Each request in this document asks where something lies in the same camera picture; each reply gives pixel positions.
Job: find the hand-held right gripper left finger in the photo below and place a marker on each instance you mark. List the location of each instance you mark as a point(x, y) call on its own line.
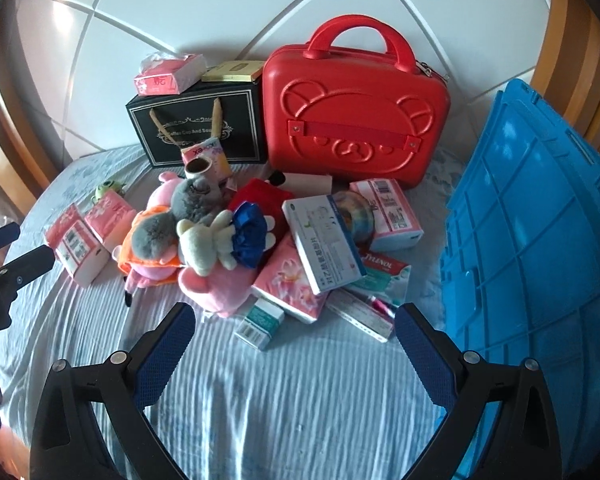
point(165, 355)

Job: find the long white medicine box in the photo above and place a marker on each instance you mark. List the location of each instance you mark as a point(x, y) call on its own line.
point(360, 317)

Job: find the red and green medicine box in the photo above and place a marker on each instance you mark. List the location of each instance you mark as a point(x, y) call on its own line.
point(385, 272)

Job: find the small teal and white box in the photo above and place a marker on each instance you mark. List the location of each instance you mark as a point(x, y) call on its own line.
point(257, 325)

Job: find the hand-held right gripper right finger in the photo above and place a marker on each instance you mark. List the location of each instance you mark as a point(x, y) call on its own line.
point(425, 355)

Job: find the pink pig plush orange dress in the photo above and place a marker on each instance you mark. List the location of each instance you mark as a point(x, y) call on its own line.
point(145, 265)

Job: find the blue plastic crate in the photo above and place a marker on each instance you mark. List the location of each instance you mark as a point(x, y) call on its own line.
point(530, 235)

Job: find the gold box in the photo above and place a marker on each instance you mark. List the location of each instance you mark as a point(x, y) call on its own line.
point(230, 72)

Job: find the holographic tape roll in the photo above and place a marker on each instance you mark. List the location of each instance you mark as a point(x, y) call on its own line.
point(355, 217)

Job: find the pink pig plush red dress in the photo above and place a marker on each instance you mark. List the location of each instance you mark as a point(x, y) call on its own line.
point(220, 292)

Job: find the grey plush toy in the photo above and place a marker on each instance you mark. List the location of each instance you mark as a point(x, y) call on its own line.
point(195, 200)

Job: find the pink tissue pack white label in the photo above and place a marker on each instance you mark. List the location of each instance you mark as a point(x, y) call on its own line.
point(82, 255)

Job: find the white paper roll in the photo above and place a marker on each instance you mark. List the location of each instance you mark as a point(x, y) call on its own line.
point(197, 170)
point(310, 184)

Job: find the pink floral tissue pack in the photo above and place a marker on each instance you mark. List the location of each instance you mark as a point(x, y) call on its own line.
point(285, 285)

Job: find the pink white carton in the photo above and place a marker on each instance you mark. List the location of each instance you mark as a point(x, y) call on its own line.
point(395, 215)

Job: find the white and blue medicine box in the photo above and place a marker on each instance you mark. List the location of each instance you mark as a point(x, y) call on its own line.
point(325, 250)

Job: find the white padded headboard wooden frame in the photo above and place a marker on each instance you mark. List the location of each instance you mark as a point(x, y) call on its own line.
point(130, 25)

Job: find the blue striped bedsheet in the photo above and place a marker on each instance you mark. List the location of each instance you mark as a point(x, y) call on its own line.
point(290, 400)

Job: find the green frog toy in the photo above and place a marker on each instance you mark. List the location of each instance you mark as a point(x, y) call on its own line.
point(107, 191)

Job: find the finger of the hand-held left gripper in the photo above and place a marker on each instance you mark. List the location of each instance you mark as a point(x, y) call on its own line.
point(30, 262)
point(0, 239)

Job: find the white plush toy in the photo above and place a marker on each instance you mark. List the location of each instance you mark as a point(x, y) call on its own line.
point(202, 245)

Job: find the pink sanitary pad pack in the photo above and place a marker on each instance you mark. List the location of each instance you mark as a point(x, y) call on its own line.
point(210, 155)

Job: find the red bear suitcase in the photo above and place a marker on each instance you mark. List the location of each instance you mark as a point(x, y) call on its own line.
point(355, 110)

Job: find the black gift bag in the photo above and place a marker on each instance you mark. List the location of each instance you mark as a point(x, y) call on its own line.
point(180, 125)

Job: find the opened pink tissue pack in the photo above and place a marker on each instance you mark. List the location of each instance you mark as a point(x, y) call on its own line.
point(167, 75)

